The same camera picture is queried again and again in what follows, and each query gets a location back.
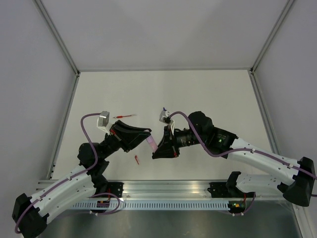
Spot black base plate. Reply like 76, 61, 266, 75
208, 182, 244, 198
95, 182, 124, 198

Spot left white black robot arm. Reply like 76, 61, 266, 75
12, 116, 151, 238

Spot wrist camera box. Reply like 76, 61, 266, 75
97, 111, 110, 131
159, 110, 170, 124

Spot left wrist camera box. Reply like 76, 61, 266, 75
97, 111, 110, 131

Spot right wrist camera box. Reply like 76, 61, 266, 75
159, 110, 170, 124

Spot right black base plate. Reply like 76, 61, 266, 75
208, 182, 244, 198

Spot aluminium front rail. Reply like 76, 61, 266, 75
34, 180, 288, 199

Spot white slotted cable duct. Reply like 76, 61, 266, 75
70, 199, 229, 211

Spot right aluminium frame post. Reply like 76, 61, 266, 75
249, 0, 298, 75

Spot purple cable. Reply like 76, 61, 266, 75
169, 111, 317, 180
14, 113, 105, 234

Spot left aluminium frame post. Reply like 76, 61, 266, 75
32, 0, 80, 76

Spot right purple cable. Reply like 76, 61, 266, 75
169, 111, 317, 180

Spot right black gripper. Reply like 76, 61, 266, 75
152, 123, 206, 158

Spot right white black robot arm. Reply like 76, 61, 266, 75
152, 110, 317, 207

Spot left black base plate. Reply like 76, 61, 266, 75
95, 182, 124, 198

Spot pink marker pen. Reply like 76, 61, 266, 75
146, 135, 158, 152

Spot aluminium frame post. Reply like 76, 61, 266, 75
249, 0, 298, 75
32, 0, 80, 76

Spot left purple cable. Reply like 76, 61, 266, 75
14, 113, 105, 234

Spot red ballpoint pen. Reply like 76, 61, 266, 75
113, 114, 137, 119

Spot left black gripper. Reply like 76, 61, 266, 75
101, 120, 154, 160

